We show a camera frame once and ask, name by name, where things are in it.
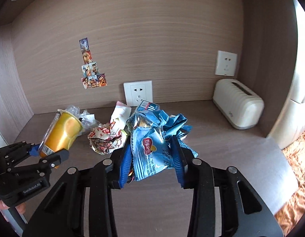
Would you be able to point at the person's left hand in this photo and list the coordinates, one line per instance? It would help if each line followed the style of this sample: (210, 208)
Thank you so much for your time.
(22, 208)

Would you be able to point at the crumpled blue wrapper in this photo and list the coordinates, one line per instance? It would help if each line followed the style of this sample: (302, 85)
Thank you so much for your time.
(178, 123)

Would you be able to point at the cream bed frame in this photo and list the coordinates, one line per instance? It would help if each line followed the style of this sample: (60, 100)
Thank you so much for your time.
(291, 91)

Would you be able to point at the yellow jelly cup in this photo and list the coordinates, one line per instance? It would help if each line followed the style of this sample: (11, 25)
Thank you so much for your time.
(61, 135)

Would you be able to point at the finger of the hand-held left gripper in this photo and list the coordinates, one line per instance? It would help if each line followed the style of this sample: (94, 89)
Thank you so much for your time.
(31, 151)
(54, 160)

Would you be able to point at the white ribbed appliance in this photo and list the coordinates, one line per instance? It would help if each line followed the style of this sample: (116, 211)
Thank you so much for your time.
(237, 103)

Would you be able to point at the white snack packet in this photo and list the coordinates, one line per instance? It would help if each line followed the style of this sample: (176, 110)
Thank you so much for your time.
(120, 116)

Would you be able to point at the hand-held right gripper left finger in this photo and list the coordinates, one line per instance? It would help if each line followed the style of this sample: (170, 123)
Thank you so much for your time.
(124, 170)

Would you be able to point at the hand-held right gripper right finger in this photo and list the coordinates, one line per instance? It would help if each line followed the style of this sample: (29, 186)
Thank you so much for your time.
(177, 165)

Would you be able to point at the crumpled red white wrapper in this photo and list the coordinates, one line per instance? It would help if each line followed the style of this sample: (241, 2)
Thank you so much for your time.
(105, 138)

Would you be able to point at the orange patterned blanket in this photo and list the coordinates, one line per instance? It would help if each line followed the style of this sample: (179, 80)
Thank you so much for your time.
(297, 177)

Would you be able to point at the crumpled clear plastic wrapper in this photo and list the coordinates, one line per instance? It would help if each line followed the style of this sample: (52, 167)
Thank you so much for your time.
(89, 121)

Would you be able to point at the cluster of cartoon stickers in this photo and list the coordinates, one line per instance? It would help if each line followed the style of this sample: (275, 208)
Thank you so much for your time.
(90, 71)

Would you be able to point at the blue snack packet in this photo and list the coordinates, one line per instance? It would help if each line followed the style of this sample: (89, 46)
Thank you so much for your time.
(150, 153)

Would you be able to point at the white wall socket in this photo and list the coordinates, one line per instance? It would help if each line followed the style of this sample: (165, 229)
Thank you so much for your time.
(138, 92)
(226, 63)

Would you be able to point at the blue striped packet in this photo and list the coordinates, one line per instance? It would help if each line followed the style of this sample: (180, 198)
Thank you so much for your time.
(148, 106)

